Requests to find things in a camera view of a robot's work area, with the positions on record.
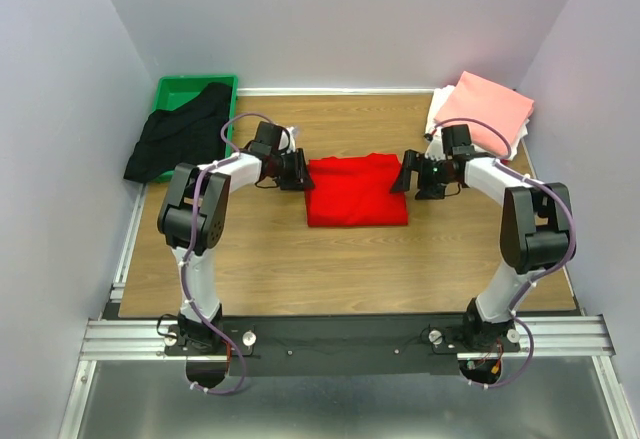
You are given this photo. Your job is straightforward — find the green plastic bin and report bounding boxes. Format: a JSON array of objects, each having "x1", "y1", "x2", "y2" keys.
[{"x1": 144, "y1": 75, "x2": 240, "y2": 184}]

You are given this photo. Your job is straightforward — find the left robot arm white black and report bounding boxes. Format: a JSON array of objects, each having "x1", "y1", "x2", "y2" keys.
[{"x1": 157, "y1": 117, "x2": 314, "y2": 355}]

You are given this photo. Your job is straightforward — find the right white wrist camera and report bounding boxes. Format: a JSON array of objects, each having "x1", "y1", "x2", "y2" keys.
[{"x1": 425, "y1": 131, "x2": 446, "y2": 160}]

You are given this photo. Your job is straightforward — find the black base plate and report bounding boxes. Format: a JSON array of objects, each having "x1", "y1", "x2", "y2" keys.
[{"x1": 160, "y1": 313, "x2": 520, "y2": 385}]

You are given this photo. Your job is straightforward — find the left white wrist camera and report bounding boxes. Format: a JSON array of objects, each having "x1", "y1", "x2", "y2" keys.
[{"x1": 278, "y1": 126, "x2": 299, "y2": 153}]

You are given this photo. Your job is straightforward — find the red t shirt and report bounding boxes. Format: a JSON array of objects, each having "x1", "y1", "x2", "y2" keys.
[{"x1": 305, "y1": 153, "x2": 409, "y2": 228}]

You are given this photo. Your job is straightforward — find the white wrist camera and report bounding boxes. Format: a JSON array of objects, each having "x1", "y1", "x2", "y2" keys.
[
  {"x1": 425, "y1": 131, "x2": 446, "y2": 160},
  {"x1": 278, "y1": 126, "x2": 299, "y2": 153}
]

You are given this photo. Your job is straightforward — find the white folded t shirt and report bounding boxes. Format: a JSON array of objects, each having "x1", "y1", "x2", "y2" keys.
[{"x1": 425, "y1": 85, "x2": 529, "y2": 161}]

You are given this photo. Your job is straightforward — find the black t shirt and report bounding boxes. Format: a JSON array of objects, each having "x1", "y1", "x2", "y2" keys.
[{"x1": 123, "y1": 81, "x2": 234, "y2": 184}]

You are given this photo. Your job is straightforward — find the pink folded t shirt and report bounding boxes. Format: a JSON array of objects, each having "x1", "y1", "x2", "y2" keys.
[{"x1": 435, "y1": 71, "x2": 534, "y2": 158}]

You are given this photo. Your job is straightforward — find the aluminium frame rail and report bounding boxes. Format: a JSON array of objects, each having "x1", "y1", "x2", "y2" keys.
[{"x1": 80, "y1": 316, "x2": 615, "y2": 361}]

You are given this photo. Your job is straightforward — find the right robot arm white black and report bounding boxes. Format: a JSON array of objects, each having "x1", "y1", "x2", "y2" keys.
[{"x1": 390, "y1": 119, "x2": 576, "y2": 350}]

